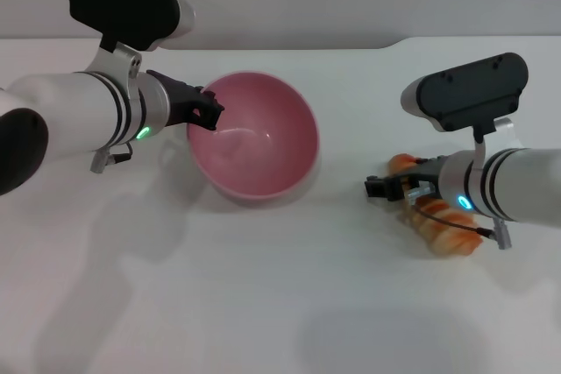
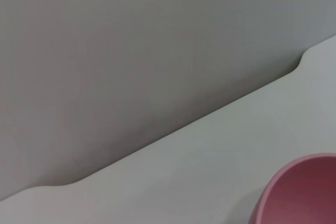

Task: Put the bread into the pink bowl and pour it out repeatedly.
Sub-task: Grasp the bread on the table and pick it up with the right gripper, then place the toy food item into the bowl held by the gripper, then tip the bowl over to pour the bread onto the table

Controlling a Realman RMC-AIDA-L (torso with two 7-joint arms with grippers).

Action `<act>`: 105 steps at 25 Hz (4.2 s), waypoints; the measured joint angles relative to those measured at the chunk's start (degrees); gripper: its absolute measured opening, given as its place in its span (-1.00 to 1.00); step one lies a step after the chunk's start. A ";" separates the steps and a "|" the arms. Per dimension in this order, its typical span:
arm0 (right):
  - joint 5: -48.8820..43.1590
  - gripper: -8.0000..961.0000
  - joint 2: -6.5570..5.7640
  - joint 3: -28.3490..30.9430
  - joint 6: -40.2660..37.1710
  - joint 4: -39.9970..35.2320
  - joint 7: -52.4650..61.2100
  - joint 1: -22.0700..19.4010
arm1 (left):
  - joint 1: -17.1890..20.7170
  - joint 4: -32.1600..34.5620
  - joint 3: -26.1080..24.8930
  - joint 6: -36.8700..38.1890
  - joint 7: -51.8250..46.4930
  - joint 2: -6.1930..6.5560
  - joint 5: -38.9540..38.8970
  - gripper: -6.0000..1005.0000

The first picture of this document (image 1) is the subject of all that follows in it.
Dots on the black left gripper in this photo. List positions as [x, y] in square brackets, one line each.
[179, 98]

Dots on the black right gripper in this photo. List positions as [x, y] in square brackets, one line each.
[431, 172]

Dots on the pink plastic bowl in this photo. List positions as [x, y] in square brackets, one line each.
[263, 129]

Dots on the orange ridged bread loaf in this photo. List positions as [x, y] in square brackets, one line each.
[447, 234]

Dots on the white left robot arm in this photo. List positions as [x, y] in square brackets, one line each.
[74, 115]

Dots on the silver left camera mount bracket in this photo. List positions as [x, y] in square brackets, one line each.
[118, 63]

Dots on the silver camera mount bracket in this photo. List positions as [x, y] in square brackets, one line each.
[486, 146]
[118, 63]

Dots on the silver right camera mount bracket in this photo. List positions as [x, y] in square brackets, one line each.
[486, 146]

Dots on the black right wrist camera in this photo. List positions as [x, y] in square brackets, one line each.
[473, 89]

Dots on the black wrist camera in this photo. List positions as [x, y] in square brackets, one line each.
[473, 89]
[122, 2]

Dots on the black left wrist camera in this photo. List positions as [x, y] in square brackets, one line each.
[122, 2]

